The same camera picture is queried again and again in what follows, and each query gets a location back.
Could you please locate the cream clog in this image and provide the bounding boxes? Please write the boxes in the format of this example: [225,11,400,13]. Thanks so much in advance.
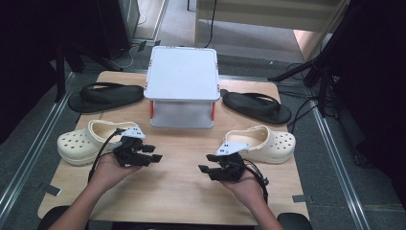
[56,119,142,167]
[222,125,297,165]

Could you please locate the right hand-held gripper black cable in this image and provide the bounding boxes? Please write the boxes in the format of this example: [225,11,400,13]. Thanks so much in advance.
[242,157,270,205]

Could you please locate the black chair armrest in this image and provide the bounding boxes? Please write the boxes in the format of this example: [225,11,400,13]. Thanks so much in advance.
[35,205,72,230]
[277,212,314,230]

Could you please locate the dark cabinet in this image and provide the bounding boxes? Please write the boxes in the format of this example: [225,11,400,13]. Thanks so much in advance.
[95,0,142,59]

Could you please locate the black floor cables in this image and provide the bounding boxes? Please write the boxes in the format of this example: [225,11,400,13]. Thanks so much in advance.
[281,61,322,133]

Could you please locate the black metal stand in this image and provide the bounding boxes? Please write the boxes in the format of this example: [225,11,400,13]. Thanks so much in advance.
[53,40,124,104]

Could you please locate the white floor cable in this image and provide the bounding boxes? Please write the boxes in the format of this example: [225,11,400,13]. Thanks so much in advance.
[118,43,142,69]

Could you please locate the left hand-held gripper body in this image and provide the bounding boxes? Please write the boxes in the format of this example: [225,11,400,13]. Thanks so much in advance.
[112,126,152,169]

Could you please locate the person's left hand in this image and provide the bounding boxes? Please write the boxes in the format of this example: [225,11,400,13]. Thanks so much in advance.
[88,153,143,194]

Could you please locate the black flip-flop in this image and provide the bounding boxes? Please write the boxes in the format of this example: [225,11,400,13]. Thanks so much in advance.
[219,88,292,126]
[67,81,146,114]

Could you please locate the person's right hand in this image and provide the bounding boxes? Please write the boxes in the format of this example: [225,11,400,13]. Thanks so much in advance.
[219,172,268,210]

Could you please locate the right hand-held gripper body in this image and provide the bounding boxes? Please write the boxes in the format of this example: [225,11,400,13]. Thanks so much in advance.
[209,141,252,183]

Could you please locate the metal floor rail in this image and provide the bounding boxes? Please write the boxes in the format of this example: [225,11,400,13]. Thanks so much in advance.
[309,104,372,230]
[0,71,79,219]

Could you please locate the white storage box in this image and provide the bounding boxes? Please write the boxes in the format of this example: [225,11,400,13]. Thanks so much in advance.
[143,45,221,129]

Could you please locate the hand-held gripper black cable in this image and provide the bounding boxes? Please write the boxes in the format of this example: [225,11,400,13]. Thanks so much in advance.
[242,157,270,205]
[87,127,127,183]

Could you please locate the beige cabinet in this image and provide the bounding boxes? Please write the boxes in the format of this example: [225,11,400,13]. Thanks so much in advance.
[193,0,350,62]

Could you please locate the black tripod stand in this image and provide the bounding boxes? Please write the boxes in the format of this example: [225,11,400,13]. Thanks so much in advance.
[267,0,356,117]

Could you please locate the hanging black cable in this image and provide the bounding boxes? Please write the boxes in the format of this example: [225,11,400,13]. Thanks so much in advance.
[203,0,218,50]

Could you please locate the left hand-held gripper black cable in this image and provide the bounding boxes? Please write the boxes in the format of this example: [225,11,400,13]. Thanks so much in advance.
[87,127,127,183]

